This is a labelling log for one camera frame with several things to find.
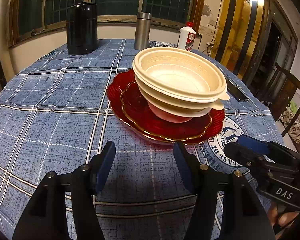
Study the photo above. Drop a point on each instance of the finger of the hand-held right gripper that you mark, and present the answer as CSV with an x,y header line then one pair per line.
x,y
240,152
255,143

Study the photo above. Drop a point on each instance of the pale medium bowl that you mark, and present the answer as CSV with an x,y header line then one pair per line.
x,y
185,111

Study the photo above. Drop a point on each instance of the person's right hand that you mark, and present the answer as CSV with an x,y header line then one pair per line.
x,y
287,220

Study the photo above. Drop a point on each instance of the black smartphone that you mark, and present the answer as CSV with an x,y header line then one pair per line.
x,y
236,91

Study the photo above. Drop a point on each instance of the small red glass plate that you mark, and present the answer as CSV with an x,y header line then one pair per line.
x,y
135,100

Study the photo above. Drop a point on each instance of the steel thermos flask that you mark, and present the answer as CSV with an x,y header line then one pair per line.
x,y
142,32

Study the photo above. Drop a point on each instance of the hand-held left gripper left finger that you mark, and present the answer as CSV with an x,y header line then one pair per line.
x,y
105,170

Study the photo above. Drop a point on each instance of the gold striped door frame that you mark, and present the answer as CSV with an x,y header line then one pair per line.
x,y
242,30

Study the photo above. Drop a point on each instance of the black cylindrical canister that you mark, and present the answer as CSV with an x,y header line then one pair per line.
x,y
81,30

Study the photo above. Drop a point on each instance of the white liquor bottle red cap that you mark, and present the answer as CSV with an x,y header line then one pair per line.
x,y
187,37

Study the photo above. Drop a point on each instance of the small white bowl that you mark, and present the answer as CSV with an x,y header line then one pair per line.
x,y
170,117

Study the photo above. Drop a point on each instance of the blue plaid tablecloth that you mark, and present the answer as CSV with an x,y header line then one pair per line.
x,y
52,105

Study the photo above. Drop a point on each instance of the floral cushion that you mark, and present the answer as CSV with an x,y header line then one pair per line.
x,y
293,127

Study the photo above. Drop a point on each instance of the dark wooden chair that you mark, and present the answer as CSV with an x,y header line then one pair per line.
x,y
281,95

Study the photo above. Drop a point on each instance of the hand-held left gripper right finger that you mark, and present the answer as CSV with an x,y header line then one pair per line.
x,y
183,165

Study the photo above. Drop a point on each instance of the large red glass plate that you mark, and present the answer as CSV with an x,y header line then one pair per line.
x,y
113,92

